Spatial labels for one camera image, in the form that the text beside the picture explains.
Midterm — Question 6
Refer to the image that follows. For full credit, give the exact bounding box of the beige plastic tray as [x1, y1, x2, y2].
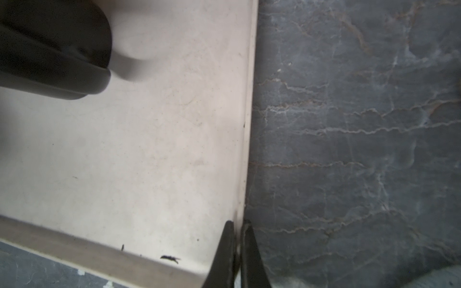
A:
[1, 1, 258, 288]

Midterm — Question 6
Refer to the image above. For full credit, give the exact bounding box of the black cup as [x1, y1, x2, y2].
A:
[1, 1, 112, 100]

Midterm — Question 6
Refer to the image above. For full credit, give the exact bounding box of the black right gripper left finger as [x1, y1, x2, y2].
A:
[202, 220, 235, 288]

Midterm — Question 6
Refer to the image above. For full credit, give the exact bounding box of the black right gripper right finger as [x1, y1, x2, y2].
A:
[241, 220, 271, 288]

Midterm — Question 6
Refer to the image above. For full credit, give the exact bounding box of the grey-blue woven round coaster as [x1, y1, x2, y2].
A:
[402, 265, 461, 288]

